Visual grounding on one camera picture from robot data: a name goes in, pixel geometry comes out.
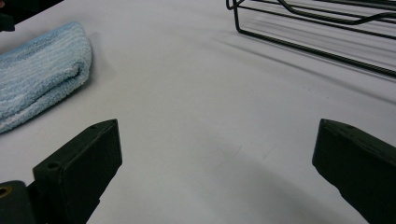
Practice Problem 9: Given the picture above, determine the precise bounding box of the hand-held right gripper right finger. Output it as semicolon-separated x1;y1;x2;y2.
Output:
311;118;396;224

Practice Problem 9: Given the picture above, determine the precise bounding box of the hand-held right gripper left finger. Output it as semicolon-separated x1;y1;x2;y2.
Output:
32;119;123;224

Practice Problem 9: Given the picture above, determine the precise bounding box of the light blue towel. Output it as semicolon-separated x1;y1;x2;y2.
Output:
0;21;93;134

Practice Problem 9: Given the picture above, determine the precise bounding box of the black wire rack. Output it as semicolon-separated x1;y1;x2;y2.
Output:
225;0;396;79

